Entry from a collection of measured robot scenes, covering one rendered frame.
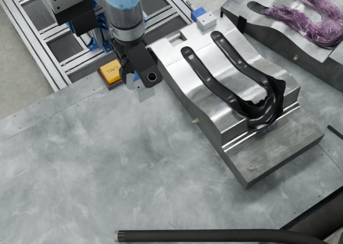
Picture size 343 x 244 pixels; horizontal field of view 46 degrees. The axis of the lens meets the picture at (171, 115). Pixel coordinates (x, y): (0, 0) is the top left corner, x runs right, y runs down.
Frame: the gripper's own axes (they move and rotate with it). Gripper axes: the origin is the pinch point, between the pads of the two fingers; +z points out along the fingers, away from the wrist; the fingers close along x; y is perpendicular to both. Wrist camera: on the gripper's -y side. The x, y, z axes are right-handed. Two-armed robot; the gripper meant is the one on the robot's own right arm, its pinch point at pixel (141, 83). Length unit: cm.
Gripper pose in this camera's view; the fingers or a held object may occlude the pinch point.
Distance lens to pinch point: 109.4
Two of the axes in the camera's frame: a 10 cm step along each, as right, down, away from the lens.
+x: -8.5, 4.8, -2.2
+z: 0.3, 4.7, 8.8
